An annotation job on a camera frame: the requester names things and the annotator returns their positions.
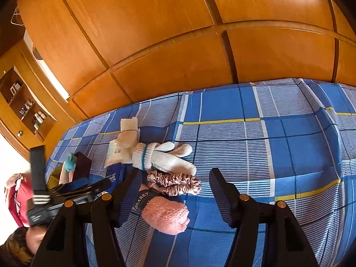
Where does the blue tissue pack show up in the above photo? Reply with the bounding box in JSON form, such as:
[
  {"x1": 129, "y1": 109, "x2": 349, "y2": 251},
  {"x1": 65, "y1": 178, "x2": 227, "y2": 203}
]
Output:
[{"x1": 104, "y1": 139, "x2": 134, "y2": 193}]

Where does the pink towel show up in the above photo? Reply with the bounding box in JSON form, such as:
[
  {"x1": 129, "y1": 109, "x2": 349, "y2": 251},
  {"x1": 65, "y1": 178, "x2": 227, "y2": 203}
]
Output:
[{"x1": 132, "y1": 184, "x2": 190, "y2": 236}]

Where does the cream cloth bag bundle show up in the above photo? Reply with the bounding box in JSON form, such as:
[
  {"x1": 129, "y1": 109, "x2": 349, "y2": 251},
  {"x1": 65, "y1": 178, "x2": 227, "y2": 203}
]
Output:
[{"x1": 115, "y1": 117, "x2": 140, "y2": 148}]

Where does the pink satin scrunchie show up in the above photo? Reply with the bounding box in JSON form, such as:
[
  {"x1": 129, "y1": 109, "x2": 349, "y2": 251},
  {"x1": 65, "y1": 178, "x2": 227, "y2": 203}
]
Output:
[{"x1": 147, "y1": 171, "x2": 202, "y2": 196}]

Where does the white knit glove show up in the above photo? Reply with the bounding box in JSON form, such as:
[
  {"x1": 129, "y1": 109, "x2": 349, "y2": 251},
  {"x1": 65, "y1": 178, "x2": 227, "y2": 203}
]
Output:
[{"x1": 132, "y1": 142, "x2": 197, "y2": 176}]

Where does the person's left hand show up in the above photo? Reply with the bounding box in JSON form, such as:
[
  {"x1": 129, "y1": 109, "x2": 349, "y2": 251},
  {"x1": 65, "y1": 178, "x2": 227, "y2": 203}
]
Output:
[{"x1": 25, "y1": 225, "x2": 47, "y2": 254}]

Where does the wooden door with shelves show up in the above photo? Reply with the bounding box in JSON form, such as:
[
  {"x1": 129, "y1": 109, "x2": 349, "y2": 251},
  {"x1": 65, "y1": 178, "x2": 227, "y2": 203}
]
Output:
[{"x1": 1, "y1": 40, "x2": 80, "y2": 160}]

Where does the blue plaid bed sheet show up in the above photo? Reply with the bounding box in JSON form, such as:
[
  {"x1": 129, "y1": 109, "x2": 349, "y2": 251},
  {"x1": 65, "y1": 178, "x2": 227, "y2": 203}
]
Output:
[{"x1": 47, "y1": 78, "x2": 355, "y2": 266}]

